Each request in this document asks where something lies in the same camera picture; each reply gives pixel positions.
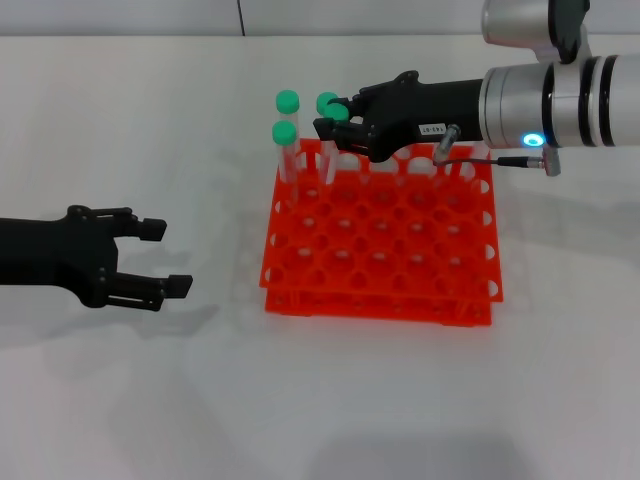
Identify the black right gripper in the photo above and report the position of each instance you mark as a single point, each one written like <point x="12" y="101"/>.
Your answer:
<point x="430" y="107"/>

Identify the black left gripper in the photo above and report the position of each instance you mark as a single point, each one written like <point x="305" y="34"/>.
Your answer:
<point x="55" y="252"/>

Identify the green-capped clear test tube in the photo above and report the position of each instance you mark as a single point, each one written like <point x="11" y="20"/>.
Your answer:
<point x="336" y="112"/>
<point x="442" y="172"/>
<point x="474" y="160"/>
<point x="284" y="132"/>
<point x="366" y="170"/>
<point x="287" y="101"/>
<point x="404" y="157"/>
<point x="326" y="98"/>

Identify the orange test tube rack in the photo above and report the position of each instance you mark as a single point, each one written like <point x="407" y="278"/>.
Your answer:
<point x="350" y="296"/>

